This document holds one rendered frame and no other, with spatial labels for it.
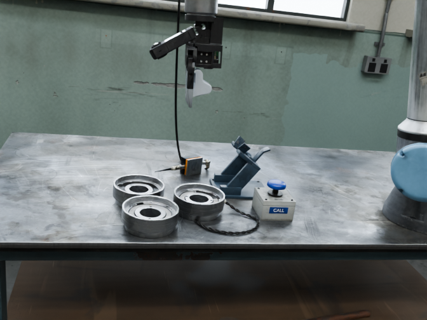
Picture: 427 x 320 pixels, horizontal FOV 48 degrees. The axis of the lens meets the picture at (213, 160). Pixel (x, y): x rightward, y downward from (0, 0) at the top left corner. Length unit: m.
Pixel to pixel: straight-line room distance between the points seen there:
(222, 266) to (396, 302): 0.45
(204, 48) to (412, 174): 0.52
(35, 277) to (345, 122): 2.10
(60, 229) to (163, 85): 1.73
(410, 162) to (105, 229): 0.57
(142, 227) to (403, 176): 0.49
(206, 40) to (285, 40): 1.55
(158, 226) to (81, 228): 0.14
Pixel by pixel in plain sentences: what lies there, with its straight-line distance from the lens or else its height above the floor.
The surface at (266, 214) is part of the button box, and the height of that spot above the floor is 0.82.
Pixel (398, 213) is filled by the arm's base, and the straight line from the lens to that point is 1.12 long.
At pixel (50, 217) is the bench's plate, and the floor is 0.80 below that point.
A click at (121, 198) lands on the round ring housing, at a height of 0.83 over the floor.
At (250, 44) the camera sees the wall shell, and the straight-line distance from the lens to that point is 2.60.
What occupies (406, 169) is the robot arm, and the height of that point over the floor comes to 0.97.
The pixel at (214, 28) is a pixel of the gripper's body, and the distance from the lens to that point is 1.13.
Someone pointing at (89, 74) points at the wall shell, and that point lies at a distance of 2.53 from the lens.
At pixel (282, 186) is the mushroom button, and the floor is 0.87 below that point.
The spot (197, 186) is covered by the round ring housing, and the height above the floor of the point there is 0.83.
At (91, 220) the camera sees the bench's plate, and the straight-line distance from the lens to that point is 0.94.
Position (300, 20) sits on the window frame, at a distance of 2.57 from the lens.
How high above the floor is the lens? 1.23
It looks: 20 degrees down
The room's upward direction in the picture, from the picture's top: 7 degrees clockwise
